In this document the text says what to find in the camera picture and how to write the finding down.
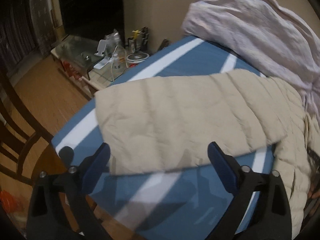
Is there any black television screen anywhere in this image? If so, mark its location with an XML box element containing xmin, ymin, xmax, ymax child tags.
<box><xmin>59</xmin><ymin>0</ymin><xmax>125</xmax><ymax>41</ymax></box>

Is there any lilac floral duvet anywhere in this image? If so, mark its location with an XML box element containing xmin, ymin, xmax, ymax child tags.
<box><xmin>182</xmin><ymin>0</ymin><xmax>319</xmax><ymax>116</ymax></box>

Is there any dark wooden chair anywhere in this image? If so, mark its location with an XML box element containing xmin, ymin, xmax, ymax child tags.
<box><xmin>1</xmin><ymin>74</ymin><xmax>53</xmax><ymax>186</ymax></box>

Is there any person's right hand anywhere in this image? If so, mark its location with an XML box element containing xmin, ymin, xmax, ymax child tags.
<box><xmin>308</xmin><ymin>190</ymin><xmax>320</xmax><ymax>199</ymax></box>

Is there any clear plastic bottle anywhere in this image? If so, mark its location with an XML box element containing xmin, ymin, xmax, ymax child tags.
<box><xmin>112</xmin><ymin>45</ymin><xmax>126</xmax><ymax>69</ymax></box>

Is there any round white tin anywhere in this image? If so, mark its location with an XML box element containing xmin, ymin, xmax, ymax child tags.
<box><xmin>126</xmin><ymin>52</ymin><xmax>150</xmax><ymax>64</ymax></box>

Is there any beige quilted puffer jacket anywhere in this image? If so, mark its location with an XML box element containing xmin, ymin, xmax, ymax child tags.
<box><xmin>95</xmin><ymin>69</ymin><xmax>319</xmax><ymax>236</ymax></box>

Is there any blue white striped bed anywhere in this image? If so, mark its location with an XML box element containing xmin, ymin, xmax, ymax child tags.
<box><xmin>51</xmin><ymin>35</ymin><xmax>276</xmax><ymax>240</ymax></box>

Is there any glass side table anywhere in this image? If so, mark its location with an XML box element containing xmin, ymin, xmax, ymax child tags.
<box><xmin>50</xmin><ymin>34</ymin><xmax>131</xmax><ymax>100</ymax></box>

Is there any white phone stand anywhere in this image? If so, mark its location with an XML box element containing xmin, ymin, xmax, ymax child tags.
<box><xmin>93</xmin><ymin>40</ymin><xmax>110</xmax><ymax>70</ymax></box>

